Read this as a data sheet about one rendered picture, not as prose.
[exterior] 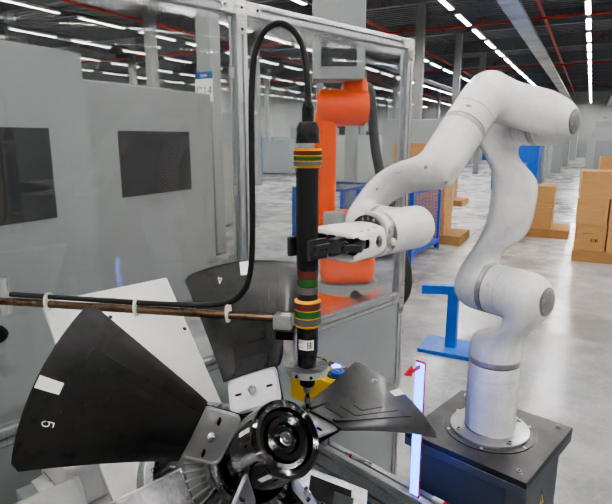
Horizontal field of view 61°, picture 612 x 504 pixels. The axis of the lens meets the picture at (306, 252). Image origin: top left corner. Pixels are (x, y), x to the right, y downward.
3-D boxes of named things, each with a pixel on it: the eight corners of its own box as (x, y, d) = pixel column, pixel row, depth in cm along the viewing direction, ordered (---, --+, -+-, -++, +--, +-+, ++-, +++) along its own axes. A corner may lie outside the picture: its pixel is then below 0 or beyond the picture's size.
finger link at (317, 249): (350, 257, 83) (321, 264, 79) (335, 254, 86) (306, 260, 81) (350, 237, 83) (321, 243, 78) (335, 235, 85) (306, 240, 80)
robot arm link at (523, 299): (487, 347, 137) (494, 257, 132) (556, 371, 122) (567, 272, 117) (458, 358, 130) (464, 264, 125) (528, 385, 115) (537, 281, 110)
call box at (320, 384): (290, 401, 142) (290, 365, 139) (316, 389, 149) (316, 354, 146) (334, 424, 131) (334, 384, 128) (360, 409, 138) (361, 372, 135)
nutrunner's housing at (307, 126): (293, 389, 87) (292, 101, 77) (298, 379, 90) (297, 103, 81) (317, 391, 86) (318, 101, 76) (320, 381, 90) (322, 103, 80)
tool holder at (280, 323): (270, 378, 85) (269, 321, 83) (280, 360, 92) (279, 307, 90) (325, 382, 84) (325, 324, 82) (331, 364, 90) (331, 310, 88)
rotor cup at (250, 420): (230, 524, 80) (272, 508, 72) (193, 434, 84) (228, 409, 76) (298, 481, 90) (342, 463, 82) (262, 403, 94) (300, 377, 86)
